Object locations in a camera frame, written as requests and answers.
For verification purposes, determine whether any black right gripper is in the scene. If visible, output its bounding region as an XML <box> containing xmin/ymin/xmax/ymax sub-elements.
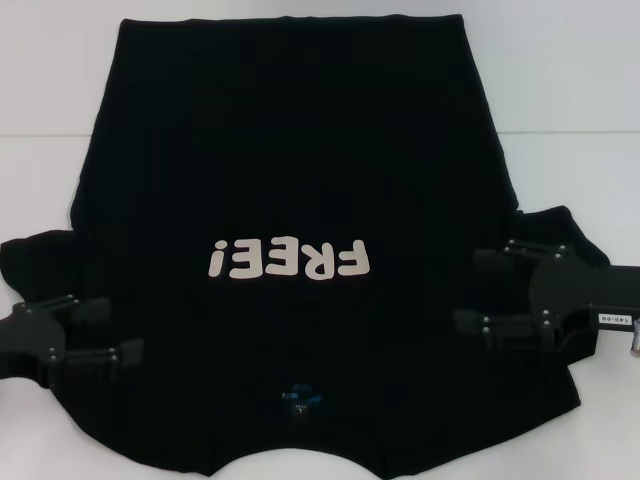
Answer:
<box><xmin>452</xmin><ymin>239</ymin><xmax>640</xmax><ymax>352</ymax></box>

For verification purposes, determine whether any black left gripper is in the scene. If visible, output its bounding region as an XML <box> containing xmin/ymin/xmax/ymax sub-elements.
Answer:
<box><xmin>0</xmin><ymin>297</ymin><xmax>145</xmax><ymax>388</ymax></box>

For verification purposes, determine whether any black shirt with FREE print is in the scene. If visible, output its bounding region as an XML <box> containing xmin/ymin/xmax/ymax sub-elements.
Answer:
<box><xmin>0</xmin><ymin>15</ymin><xmax>612</xmax><ymax>480</ymax></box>

